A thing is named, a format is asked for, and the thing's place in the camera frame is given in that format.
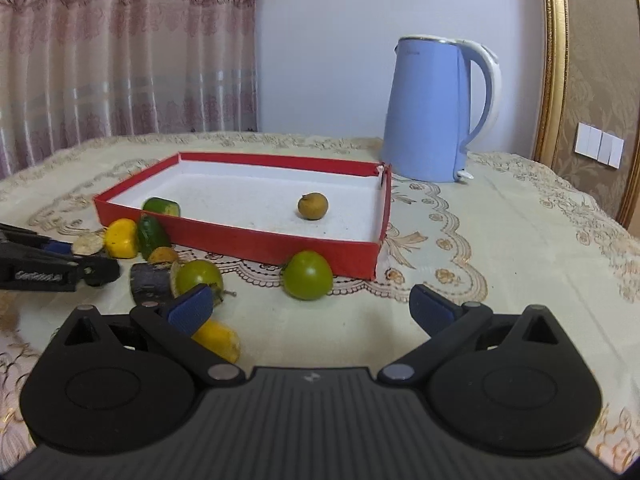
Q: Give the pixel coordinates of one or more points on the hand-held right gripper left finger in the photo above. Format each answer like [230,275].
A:
[190,310]

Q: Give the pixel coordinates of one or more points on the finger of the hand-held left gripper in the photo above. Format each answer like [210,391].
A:
[97,271]
[56,247]

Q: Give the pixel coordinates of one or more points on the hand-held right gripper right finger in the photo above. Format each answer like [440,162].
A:
[431,310]

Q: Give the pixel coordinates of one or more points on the pale round slice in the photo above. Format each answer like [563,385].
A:
[89,244]

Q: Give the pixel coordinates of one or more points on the round green fruit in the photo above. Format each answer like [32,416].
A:
[307,275]
[197,276]

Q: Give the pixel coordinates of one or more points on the yellow fruit piece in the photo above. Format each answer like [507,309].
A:
[121,238]
[220,340]

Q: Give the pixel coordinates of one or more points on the dark purple sugarcane piece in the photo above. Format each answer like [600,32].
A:
[150,282]

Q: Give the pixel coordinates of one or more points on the brown longan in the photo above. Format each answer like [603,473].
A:
[313,206]
[162,256]

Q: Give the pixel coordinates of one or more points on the dark green cucumber end piece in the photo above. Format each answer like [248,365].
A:
[152,235]

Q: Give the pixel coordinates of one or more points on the cucumber piece with cut face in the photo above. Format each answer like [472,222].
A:
[161,206]

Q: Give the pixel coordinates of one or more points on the red cardboard box tray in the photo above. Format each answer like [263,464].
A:
[250,210]

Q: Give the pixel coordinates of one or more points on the cream embroidered tablecloth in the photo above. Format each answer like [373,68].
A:
[500,240]

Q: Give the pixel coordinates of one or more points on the blue electric kettle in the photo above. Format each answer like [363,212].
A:
[430,110]

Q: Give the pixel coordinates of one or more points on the pink patterned curtain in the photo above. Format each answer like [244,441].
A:
[125,50]

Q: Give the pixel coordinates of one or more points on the white wall switch panel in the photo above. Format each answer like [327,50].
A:
[599,144]

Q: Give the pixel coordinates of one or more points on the gold ornate frame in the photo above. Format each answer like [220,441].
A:
[555,60]

